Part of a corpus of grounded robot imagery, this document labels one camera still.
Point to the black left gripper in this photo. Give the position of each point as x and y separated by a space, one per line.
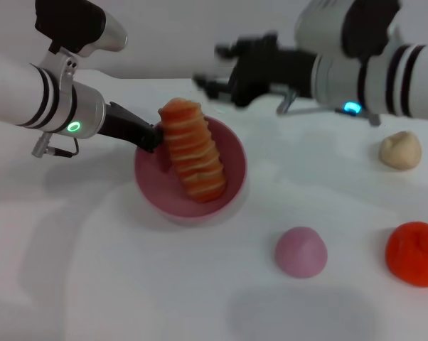
125 126

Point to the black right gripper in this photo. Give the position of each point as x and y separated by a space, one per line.
267 71

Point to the orange striped long bread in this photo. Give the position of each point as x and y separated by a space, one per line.
194 152

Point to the pink plastic bowl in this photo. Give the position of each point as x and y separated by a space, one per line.
171 199

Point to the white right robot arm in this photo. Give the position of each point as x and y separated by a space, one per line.
388 85

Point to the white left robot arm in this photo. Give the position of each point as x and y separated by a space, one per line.
18 92

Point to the pink round bun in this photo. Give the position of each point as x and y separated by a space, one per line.
301 254

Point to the beige round bun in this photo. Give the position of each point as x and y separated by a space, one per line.
400 151

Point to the orange-red round bun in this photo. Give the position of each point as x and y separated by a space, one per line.
414 255

